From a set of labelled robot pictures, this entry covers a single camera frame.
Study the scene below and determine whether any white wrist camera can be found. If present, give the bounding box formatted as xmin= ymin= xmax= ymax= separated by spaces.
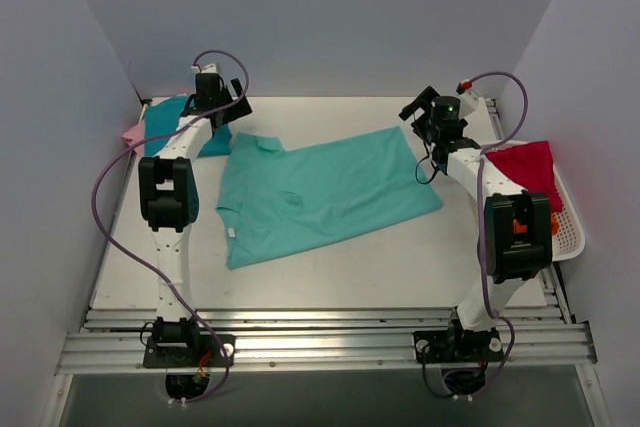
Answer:
xmin=456 ymin=79 xmax=480 ymax=119
xmin=190 ymin=62 xmax=220 ymax=75

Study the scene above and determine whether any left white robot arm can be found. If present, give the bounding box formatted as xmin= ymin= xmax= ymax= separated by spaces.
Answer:
xmin=138 ymin=66 xmax=252 ymax=366

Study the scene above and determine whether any orange t-shirt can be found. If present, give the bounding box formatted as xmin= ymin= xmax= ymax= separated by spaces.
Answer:
xmin=550 ymin=212 xmax=559 ymax=236

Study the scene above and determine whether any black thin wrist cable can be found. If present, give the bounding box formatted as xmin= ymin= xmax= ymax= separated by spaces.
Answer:
xmin=414 ymin=136 xmax=446 ymax=187

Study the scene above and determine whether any mint green t-shirt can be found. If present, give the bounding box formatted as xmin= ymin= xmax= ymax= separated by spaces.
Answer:
xmin=216 ymin=127 xmax=443 ymax=269

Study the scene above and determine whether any aluminium rail frame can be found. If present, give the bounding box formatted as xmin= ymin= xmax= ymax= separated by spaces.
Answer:
xmin=38 ymin=96 xmax=612 ymax=427

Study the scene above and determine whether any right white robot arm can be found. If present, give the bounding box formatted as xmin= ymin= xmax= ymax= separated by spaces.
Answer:
xmin=399 ymin=86 xmax=553 ymax=360

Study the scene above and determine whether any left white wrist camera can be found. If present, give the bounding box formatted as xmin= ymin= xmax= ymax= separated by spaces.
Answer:
xmin=190 ymin=62 xmax=220 ymax=75

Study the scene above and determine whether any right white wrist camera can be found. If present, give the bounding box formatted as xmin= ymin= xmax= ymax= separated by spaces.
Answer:
xmin=456 ymin=79 xmax=480 ymax=119

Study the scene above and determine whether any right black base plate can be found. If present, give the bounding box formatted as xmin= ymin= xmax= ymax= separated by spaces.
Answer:
xmin=412 ymin=329 xmax=504 ymax=364

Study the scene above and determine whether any crimson red t-shirt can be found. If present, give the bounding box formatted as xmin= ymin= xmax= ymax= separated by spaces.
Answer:
xmin=486 ymin=141 xmax=564 ymax=213

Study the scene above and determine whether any white plastic laundry basket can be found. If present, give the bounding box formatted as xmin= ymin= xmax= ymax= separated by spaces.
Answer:
xmin=483 ymin=141 xmax=585 ymax=262

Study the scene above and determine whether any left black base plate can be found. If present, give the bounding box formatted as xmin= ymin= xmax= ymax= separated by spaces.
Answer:
xmin=142 ymin=334 xmax=236 ymax=369

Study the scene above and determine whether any folded pink t-shirt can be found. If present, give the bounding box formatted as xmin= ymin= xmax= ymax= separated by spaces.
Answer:
xmin=122 ymin=121 xmax=145 ymax=146

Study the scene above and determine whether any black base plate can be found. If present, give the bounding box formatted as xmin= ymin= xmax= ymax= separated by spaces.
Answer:
xmin=412 ymin=329 xmax=504 ymax=364
xmin=142 ymin=334 xmax=236 ymax=369

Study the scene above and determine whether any folded teal t-shirt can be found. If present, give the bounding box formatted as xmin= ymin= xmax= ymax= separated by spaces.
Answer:
xmin=144 ymin=95 xmax=232 ymax=158

